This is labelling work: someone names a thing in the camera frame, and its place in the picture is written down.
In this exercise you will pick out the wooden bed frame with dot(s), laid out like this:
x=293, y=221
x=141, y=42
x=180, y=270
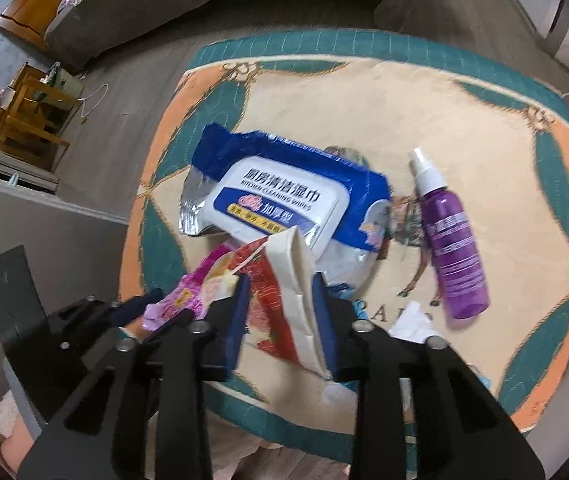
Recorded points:
x=29, y=15

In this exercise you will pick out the teal orange patterned cushion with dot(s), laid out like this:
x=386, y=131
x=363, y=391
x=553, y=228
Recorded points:
x=364, y=100

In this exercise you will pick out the pale green bag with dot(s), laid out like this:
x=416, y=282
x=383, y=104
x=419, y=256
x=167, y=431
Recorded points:
x=64, y=80

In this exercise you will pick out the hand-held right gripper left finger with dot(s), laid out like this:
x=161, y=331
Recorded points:
x=232, y=335

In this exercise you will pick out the pink wrapper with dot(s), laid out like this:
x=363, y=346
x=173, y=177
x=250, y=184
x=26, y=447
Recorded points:
x=199, y=285

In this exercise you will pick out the purple spray bottle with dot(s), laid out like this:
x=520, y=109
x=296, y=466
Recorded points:
x=454, y=245

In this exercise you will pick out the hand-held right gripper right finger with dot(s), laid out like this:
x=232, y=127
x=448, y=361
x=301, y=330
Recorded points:
x=325, y=335

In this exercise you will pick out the white tissue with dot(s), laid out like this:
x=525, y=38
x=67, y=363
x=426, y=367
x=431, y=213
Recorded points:
x=412, y=322

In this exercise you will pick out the blue wet wipes pack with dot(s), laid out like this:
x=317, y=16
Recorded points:
x=274, y=195

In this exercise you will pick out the wooden side table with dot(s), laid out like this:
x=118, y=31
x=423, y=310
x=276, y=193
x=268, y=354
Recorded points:
x=29, y=120

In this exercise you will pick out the red white paper packaging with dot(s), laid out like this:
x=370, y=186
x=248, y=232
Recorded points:
x=289, y=300

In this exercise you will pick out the pink fuzzy cloth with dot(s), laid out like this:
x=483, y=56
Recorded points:
x=12, y=430

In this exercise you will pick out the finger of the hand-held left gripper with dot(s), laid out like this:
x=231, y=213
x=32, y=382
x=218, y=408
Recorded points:
x=132, y=310

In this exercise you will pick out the pale pink clothing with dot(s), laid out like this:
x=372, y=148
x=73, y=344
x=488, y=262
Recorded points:
x=244, y=450

